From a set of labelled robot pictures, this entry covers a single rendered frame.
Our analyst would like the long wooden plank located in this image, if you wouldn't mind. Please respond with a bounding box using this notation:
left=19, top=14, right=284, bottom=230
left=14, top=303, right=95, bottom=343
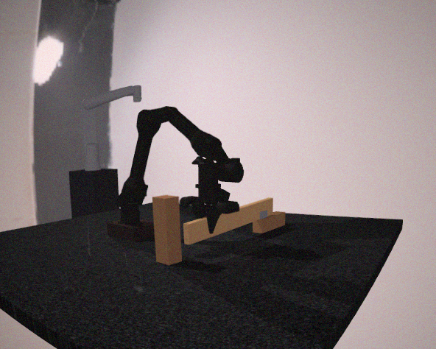
left=183, top=197, right=273, bottom=244

